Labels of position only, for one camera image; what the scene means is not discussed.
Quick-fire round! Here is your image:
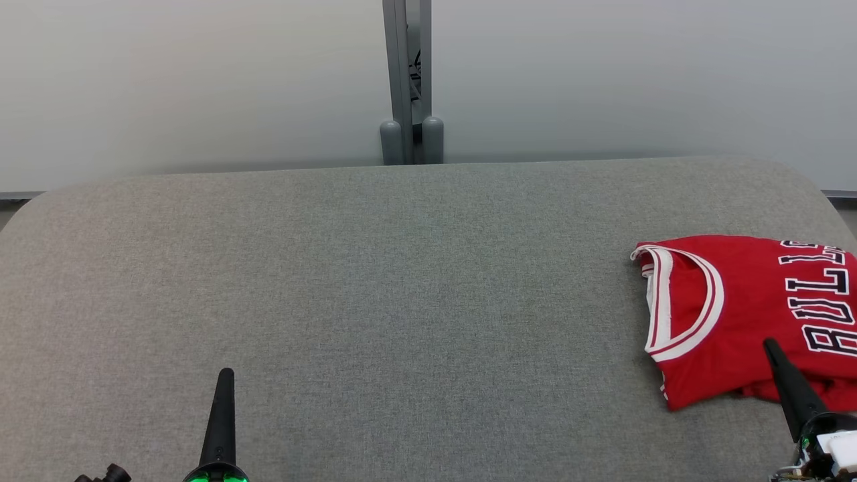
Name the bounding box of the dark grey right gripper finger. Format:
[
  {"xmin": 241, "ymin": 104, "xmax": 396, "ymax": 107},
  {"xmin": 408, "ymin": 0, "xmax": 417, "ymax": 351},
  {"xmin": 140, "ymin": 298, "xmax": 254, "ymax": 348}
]
[{"xmin": 763, "ymin": 338, "xmax": 828, "ymax": 443}]

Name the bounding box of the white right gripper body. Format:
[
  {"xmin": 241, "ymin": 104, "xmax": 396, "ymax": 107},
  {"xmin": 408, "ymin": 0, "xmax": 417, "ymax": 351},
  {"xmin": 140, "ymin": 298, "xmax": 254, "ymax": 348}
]
[{"xmin": 770, "ymin": 412, "xmax": 857, "ymax": 482}]

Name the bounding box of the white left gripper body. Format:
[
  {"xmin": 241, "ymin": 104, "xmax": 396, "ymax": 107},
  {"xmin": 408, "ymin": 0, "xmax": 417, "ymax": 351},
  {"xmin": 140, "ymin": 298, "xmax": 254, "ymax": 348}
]
[{"xmin": 182, "ymin": 462, "xmax": 250, "ymax": 482}]

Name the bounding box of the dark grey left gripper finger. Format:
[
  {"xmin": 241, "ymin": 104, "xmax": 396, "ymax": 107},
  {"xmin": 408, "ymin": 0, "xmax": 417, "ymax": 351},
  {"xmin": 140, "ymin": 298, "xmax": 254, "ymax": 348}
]
[{"xmin": 199, "ymin": 368, "xmax": 237, "ymax": 469}]

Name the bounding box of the red white basketball jersey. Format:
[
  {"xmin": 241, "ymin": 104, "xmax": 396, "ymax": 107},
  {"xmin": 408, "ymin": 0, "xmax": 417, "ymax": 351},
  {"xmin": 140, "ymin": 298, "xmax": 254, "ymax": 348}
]
[{"xmin": 630, "ymin": 234, "xmax": 857, "ymax": 412}]

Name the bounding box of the grey metal partition post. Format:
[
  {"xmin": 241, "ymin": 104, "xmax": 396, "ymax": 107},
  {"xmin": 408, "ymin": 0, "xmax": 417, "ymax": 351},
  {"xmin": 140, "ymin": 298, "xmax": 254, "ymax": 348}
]
[{"xmin": 380, "ymin": 0, "xmax": 445, "ymax": 166}]

